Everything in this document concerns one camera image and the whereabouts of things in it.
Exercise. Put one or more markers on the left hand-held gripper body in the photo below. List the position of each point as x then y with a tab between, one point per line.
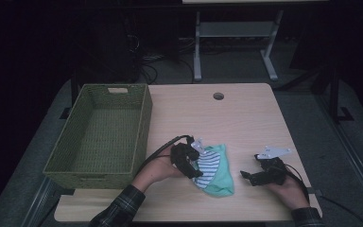
182	154

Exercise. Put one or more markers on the grey tape strip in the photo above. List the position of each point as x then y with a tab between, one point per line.
315	191

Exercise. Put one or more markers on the green woven basket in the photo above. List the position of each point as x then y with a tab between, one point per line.
107	132

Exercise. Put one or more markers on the person's left hand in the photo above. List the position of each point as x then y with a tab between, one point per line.
157	171

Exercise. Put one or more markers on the mint green baby garment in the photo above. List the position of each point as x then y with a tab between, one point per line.
222	176

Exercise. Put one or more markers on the dark metal stand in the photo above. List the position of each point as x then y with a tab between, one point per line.
334	94

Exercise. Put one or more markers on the grey metal table frame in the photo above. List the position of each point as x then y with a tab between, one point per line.
233	29

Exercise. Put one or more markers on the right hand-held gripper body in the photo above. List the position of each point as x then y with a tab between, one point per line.
272	173

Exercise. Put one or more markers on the person's right hand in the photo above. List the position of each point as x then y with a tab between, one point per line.
291	194

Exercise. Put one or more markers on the metal floor rail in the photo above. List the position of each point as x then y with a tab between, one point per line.
353	157
39	201

